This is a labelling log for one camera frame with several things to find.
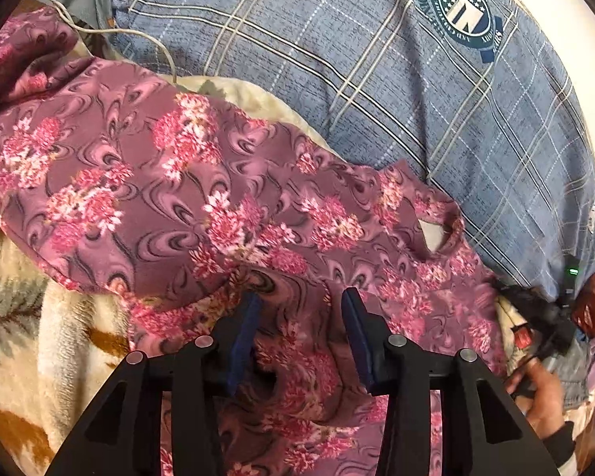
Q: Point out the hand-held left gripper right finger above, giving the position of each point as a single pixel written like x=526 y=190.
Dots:
x=354 y=332

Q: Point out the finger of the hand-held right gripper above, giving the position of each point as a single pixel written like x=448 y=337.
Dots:
x=505 y=295

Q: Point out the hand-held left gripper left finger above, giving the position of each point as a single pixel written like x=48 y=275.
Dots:
x=248 y=332

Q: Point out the pink floral garment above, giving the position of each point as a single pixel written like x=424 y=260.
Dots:
x=178 y=183

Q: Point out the person's right forearm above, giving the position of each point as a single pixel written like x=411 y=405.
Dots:
x=560 y=446

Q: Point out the person's right hand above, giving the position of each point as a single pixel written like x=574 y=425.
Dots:
x=543 y=396

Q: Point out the cream leaf-print blanket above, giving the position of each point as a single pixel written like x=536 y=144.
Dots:
x=54 y=332

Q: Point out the blue plaid pillow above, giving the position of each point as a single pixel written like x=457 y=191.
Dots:
x=377 y=84

